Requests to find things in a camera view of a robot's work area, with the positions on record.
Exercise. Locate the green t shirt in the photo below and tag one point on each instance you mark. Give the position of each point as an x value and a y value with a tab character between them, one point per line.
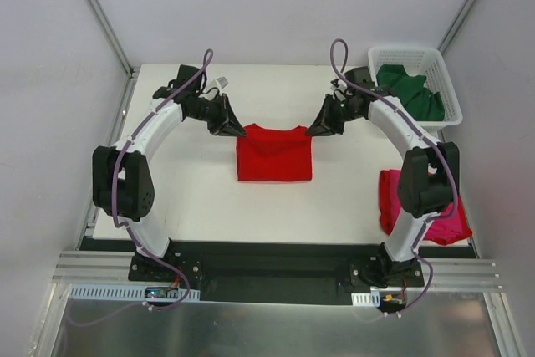
411	90

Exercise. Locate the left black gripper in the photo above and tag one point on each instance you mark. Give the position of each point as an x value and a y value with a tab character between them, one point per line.
221	114

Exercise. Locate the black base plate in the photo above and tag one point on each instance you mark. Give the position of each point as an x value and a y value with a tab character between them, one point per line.
242	272

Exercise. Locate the white plastic basket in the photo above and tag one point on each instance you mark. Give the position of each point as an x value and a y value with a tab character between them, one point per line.
424	61

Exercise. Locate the aluminium rail frame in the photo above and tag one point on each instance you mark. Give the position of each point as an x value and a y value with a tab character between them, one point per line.
463	313

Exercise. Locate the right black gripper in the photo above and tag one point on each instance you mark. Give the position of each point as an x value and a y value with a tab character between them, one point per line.
328	112

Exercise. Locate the left white cable duct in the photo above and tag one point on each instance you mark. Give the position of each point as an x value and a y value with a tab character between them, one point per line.
134	293

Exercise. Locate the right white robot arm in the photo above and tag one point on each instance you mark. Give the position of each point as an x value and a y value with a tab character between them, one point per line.
429	176

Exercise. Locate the red t shirt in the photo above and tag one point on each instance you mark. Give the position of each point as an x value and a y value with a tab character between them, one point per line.
383	202
274	155

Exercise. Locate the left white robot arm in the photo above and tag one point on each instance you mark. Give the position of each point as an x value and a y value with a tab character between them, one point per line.
122	184

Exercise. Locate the white cable duct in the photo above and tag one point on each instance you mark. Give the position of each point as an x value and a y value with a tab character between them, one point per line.
134	293
371	299

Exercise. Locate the right white cable duct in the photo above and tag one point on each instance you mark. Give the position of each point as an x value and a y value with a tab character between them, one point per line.
371	299

